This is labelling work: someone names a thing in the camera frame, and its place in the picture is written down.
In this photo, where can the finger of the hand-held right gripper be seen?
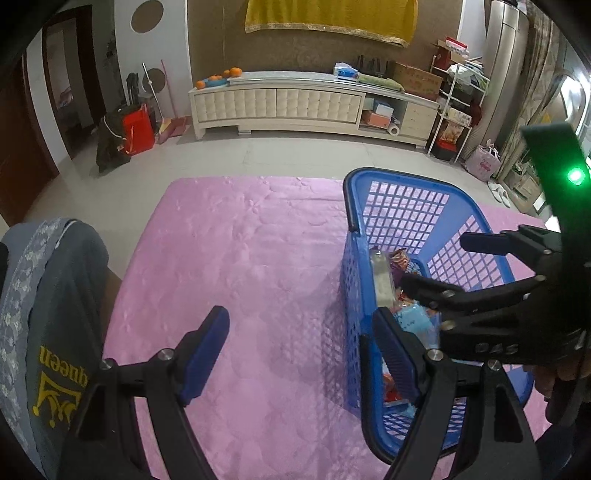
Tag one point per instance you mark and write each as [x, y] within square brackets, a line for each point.
[429, 290]
[489, 242]

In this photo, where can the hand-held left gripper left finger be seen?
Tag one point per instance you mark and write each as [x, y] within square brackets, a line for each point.
[203, 355]

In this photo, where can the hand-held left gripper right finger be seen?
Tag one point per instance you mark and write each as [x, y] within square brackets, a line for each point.
[397, 355]

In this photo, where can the red snack packet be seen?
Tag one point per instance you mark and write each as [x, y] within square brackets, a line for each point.
[392, 390]

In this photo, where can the blue plastic basket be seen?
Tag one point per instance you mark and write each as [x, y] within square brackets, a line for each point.
[355, 277]

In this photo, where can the person's right hand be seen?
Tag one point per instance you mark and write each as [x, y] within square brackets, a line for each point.
[547, 382]

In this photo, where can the pair of white slippers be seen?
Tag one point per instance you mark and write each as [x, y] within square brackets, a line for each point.
[499, 194]

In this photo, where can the pink plastic bag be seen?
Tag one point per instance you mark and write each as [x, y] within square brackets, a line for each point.
[482, 164]

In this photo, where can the pink tablecloth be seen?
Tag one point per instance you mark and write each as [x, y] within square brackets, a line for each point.
[258, 258]

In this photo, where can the white metal shelf rack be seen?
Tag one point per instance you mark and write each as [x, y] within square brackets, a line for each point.
[457, 115]

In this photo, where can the patterned curtain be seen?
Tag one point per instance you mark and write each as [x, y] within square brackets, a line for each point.
[531, 92]

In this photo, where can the orange box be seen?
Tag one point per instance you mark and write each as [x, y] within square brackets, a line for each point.
[376, 119]

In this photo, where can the cardboard box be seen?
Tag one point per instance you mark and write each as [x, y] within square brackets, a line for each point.
[415, 81]

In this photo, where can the standing air conditioner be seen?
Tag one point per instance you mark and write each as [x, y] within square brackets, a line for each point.
[505, 60]

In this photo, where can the red and white box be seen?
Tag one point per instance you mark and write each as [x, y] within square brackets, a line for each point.
[450, 50]

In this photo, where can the green folded cushion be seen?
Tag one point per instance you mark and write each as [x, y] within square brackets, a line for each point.
[378, 81]

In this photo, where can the black router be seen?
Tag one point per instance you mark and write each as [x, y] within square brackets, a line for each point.
[374, 67]

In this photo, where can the blue tissue box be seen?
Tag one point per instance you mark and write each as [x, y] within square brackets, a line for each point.
[345, 70]

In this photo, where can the black bag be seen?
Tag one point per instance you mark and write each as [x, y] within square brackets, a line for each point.
[111, 143]

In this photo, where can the pink broom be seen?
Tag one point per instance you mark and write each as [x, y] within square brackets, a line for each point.
[171, 124]

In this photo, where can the red bag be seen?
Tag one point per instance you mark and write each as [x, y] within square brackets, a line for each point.
[137, 131]

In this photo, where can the cream television cabinet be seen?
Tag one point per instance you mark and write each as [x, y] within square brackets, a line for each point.
[277, 106]

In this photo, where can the white mop pole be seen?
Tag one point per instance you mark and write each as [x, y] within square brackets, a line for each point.
[151, 97]

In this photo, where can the blue plate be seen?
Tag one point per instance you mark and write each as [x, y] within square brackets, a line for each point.
[216, 82]

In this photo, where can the yellow wall cloth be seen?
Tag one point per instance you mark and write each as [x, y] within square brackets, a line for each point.
[323, 14]

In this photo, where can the dark wooden door frame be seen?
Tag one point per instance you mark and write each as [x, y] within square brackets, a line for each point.
[83, 83]

